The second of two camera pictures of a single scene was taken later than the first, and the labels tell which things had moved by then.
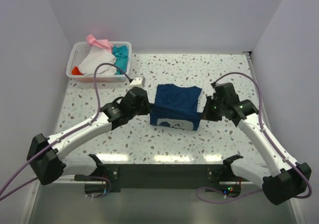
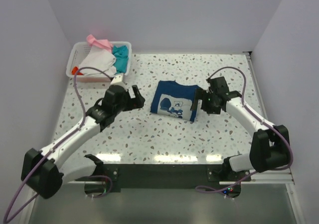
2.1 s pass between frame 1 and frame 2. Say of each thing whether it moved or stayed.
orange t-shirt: stayed
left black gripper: moved
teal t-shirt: stayed
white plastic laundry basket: stayed
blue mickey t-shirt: moved
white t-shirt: stayed
